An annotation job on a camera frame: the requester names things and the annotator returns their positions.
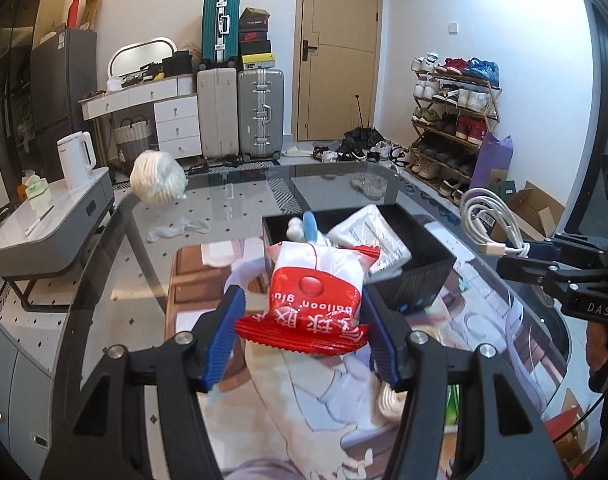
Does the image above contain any white electric kettle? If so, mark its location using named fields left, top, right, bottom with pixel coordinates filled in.
left=57, top=131, right=96, bottom=190

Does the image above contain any beige suitcase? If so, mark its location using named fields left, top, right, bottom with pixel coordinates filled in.
left=196, top=66, right=239, bottom=161

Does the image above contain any white plastic bag bundle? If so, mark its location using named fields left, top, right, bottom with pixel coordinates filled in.
left=130, top=150, right=187, bottom=206

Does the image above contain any grey cabinet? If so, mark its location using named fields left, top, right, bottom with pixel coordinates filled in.
left=0, top=300, right=55, bottom=461

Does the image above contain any silver suitcase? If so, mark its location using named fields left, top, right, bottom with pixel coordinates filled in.
left=236, top=69, right=285, bottom=162

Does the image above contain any dark glass cabinet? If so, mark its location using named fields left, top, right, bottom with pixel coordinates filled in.
left=0, top=0, right=70, bottom=128

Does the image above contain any black shoe box tan lid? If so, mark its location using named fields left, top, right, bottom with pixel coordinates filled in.
left=239, top=7, right=271, bottom=31

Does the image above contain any red and white packet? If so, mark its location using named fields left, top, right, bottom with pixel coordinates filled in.
left=235, top=242, right=381, bottom=358

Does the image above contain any green tissue pack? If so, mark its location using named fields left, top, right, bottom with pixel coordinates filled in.
left=21, top=172, right=51, bottom=201

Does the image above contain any teal suitcase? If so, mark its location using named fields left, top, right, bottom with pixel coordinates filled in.
left=201, top=0, right=241, bottom=67

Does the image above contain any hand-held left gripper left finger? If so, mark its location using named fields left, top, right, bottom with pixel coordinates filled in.
left=39, top=285, right=247, bottom=480

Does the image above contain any wooden shoe rack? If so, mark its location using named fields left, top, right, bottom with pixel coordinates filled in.
left=410, top=67, right=502, bottom=206

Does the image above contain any shoe rack with shoes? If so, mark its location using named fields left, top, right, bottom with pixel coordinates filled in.
left=410, top=52, right=502, bottom=203

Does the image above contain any beige wooden door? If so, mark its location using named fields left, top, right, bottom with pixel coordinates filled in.
left=293, top=0, right=385, bottom=142

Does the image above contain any white medicine packet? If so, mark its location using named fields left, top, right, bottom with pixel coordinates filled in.
left=326, top=205, right=414, bottom=273

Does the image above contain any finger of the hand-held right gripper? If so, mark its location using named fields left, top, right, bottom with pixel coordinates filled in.
left=504, top=232, right=605, bottom=267
left=495, top=255, right=585, bottom=307

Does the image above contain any black cardboard box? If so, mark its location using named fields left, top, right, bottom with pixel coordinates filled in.
left=261, top=203, right=457, bottom=316

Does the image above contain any open cardboard box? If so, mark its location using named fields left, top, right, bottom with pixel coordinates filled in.
left=489, top=182, right=565, bottom=243

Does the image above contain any grey side table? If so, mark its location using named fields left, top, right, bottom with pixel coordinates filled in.
left=0, top=166, right=116, bottom=311

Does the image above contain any wicker basket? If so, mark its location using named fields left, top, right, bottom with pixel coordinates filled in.
left=113, top=117, right=154, bottom=163

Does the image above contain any pile of dark shoes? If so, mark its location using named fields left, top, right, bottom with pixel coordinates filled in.
left=311, top=137, right=410, bottom=163

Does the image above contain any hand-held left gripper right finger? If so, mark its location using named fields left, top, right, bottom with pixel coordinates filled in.
left=361, top=285, right=567, bottom=480

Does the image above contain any purple bag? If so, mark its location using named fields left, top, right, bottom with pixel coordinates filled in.
left=469, top=132, right=514, bottom=193

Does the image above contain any white and blue plush toy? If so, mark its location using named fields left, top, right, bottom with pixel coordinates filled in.
left=286, top=211, right=330, bottom=248

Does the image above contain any bagged white rope coil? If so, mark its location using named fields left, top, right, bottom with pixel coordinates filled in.
left=376, top=380, right=410, bottom=418

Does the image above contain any black bag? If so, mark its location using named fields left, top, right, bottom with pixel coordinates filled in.
left=161, top=51, right=194, bottom=77

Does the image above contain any white framed mirror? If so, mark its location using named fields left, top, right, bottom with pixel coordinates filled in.
left=108, top=36, right=177, bottom=79

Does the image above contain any person's right hand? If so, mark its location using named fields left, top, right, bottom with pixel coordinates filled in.
left=585, top=317, right=608, bottom=392

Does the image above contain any white cable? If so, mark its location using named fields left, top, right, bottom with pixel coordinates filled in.
left=459, top=187, right=532, bottom=260

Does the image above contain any grey refrigerator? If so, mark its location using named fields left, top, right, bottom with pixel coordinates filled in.
left=30, top=27, right=99, bottom=181

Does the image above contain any black umbrella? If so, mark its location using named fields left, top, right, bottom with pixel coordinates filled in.
left=344, top=94, right=385, bottom=148

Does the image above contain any brown cardboard piece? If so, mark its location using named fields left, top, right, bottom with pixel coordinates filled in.
left=81, top=0, right=103, bottom=31

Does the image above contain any crumpled white cloth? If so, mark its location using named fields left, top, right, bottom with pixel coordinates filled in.
left=146, top=216, right=212, bottom=243

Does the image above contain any white dressing table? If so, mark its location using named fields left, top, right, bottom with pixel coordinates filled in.
left=79, top=74, right=203, bottom=161

